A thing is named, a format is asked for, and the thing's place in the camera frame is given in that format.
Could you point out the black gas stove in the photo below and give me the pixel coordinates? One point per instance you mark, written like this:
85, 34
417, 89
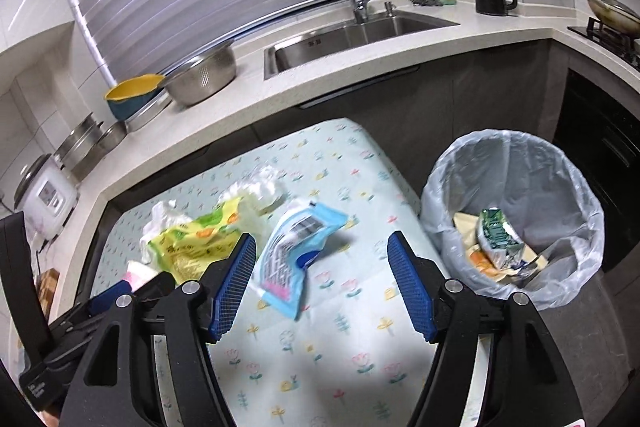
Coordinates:
610, 42

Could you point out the beige paper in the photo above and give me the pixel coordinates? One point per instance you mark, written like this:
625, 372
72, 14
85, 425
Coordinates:
465, 224

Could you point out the white kitchen countertop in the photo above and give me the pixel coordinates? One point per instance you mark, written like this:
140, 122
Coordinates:
250, 107

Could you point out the stainless steel sink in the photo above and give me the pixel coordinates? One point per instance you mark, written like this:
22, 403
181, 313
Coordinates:
350, 37

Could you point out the yellow and blue bowl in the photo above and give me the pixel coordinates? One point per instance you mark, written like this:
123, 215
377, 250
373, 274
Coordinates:
130, 99

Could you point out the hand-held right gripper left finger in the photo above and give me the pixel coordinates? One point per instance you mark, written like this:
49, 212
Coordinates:
232, 287

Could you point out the blue snack packet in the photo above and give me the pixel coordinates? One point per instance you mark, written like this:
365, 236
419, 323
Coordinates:
290, 257

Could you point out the sink soap dispenser pump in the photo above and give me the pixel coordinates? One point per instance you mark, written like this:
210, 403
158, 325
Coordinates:
388, 7

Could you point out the wok with lid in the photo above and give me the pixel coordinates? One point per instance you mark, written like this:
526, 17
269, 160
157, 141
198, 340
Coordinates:
612, 12

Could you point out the grey bin with plastic liner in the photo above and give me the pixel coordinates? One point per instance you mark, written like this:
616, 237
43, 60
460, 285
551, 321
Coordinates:
575, 217

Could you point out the steel steamer pot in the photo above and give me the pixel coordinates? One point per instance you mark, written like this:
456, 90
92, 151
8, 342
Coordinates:
75, 144

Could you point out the pink and white cup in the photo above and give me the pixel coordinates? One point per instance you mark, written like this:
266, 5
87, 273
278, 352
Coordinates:
137, 274

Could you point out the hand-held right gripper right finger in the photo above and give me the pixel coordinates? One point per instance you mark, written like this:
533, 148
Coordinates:
410, 287

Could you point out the yellow-green plastic bag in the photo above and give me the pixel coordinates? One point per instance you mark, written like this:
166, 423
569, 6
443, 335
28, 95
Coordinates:
195, 242

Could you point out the small steel bowl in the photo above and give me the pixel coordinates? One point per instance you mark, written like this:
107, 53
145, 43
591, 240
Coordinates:
112, 137

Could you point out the crumpled clear plastic bag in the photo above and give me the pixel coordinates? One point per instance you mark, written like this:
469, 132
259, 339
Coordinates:
255, 189

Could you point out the floral tablecloth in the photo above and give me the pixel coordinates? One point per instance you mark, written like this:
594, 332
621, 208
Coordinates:
325, 357

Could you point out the steel tray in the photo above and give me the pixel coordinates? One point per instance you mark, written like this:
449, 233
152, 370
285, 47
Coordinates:
150, 114

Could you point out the white rice cooker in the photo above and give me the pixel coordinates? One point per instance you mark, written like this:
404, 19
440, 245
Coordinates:
47, 197

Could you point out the steel colander bowl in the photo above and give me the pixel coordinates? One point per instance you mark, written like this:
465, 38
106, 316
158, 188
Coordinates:
200, 77

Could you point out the dark scrubber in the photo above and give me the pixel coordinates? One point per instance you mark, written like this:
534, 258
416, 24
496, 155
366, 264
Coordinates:
425, 1

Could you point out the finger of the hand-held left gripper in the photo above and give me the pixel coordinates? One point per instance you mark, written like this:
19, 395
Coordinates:
107, 299
157, 287

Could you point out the black built-in oven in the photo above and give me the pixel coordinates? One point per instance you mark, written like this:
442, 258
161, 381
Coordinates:
600, 147

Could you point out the green snack packet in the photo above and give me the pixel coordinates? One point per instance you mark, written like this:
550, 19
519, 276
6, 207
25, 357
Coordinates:
500, 237

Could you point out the wooden board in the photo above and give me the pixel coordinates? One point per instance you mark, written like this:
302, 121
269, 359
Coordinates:
47, 292

